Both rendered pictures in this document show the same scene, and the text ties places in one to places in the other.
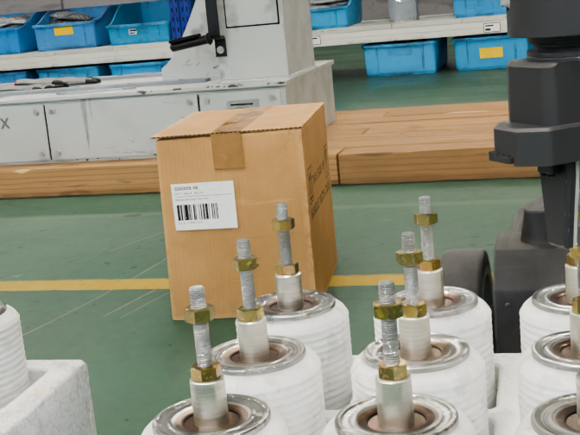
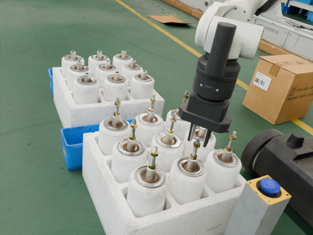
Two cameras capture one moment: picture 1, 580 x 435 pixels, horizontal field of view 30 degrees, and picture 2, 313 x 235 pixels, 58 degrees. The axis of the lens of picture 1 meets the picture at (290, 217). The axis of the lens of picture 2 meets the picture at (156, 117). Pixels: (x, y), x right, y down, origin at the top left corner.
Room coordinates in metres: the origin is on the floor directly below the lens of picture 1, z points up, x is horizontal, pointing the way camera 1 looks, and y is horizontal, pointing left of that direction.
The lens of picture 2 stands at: (0.21, -0.51, 0.72)
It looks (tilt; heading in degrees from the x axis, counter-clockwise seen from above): 31 degrees down; 44
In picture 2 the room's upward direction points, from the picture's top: 10 degrees clockwise
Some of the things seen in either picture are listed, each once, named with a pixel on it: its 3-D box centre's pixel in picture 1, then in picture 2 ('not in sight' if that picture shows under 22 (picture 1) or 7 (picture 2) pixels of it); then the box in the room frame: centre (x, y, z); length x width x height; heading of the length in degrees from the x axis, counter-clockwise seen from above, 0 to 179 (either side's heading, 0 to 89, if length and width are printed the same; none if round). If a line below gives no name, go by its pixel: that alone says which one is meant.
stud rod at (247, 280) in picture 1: (248, 289); (152, 105); (0.76, 0.04, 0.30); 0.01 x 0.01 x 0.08
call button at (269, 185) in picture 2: not in sight; (269, 187); (0.74, -0.38, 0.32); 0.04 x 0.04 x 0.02
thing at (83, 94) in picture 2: not in sight; (86, 101); (0.72, 0.36, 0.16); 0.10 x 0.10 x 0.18
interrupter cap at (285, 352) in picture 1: (255, 356); (150, 119); (0.76, 0.04, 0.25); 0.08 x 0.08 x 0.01
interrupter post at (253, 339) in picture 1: (253, 339); (150, 115); (0.76, 0.04, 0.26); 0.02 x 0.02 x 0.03
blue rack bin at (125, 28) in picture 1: (154, 21); not in sight; (6.00, 0.63, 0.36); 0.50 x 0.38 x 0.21; 163
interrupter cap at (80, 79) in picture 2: not in sight; (86, 80); (0.72, 0.36, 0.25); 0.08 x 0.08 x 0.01
